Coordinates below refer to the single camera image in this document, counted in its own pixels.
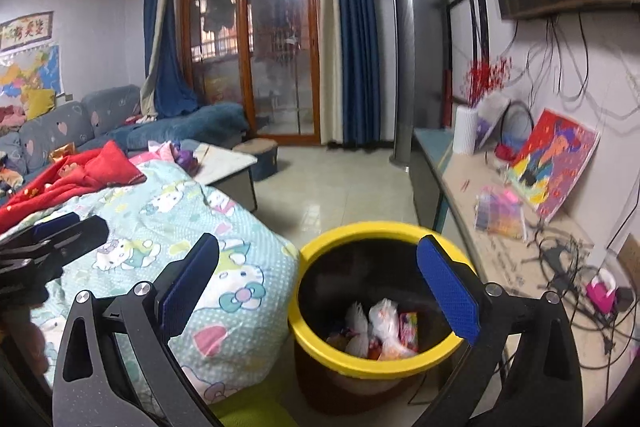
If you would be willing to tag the small pink device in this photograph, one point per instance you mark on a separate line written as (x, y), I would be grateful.
(600, 294)

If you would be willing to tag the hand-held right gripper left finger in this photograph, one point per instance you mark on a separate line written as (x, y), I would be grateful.
(187, 287)

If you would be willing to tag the orange patterned cloth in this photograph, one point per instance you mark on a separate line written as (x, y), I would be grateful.
(10, 179)

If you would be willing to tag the blue curtain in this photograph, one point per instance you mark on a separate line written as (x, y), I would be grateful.
(167, 57)
(357, 32)

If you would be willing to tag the white canvas board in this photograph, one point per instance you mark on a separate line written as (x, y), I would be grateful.
(492, 119)

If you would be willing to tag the pile of pink clothes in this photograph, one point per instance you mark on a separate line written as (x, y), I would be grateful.
(10, 117)

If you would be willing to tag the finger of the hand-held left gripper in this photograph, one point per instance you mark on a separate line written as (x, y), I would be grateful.
(85, 232)
(55, 223)

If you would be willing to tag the grey tower air conditioner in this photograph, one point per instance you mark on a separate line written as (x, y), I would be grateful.
(412, 57)

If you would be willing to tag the pink garment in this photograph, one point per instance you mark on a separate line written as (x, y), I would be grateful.
(162, 149)

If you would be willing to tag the clear bead organizer box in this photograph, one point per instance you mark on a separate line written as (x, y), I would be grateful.
(500, 214)

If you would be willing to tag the colourful painting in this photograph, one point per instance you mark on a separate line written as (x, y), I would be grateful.
(555, 162)

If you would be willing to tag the blue heart patterned sofa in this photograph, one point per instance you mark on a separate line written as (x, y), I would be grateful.
(100, 112)

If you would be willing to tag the red berry branches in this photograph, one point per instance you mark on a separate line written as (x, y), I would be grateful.
(482, 79)

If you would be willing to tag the colourful snack packet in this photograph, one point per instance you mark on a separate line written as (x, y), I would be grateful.
(409, 329)

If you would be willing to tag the lime green cloth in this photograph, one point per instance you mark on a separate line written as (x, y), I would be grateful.
(250, 409)

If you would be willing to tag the country map poster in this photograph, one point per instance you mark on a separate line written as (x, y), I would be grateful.
(30, 72)

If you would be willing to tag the framed calligraphy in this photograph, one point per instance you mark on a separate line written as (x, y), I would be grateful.
(25, 32)

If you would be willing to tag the purple cloth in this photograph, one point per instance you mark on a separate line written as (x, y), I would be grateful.
(185, 159)

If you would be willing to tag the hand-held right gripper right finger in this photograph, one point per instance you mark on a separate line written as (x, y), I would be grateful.
(447, 292)

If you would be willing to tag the white ribbed vase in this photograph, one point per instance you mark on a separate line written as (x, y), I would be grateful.
(465, 132)

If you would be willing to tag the marble top coffee table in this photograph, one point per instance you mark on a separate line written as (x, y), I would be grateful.
(225, 162)

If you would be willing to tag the red padded cloth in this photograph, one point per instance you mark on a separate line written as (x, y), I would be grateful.
(90, 177)

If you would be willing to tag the black bin with yellow rim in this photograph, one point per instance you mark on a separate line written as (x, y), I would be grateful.
(360, 231)

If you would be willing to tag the person's left hand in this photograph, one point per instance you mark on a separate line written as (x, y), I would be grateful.
(36, 342)

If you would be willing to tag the yellow pillow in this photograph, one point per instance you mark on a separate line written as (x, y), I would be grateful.
(39, 103)

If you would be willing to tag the wooden sliding glass door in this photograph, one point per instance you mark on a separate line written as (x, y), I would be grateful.
(280, 57)

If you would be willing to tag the gold gift bag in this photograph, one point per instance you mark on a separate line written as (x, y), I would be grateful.
(62, 153)

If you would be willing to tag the brown cardboard box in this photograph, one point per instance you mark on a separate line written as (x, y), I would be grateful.
(627, 262)

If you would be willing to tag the small dark stool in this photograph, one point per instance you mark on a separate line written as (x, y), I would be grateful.
(260, 157)

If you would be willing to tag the cartoon cat printed blanket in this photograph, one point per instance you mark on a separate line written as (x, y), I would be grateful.
(240, 227)

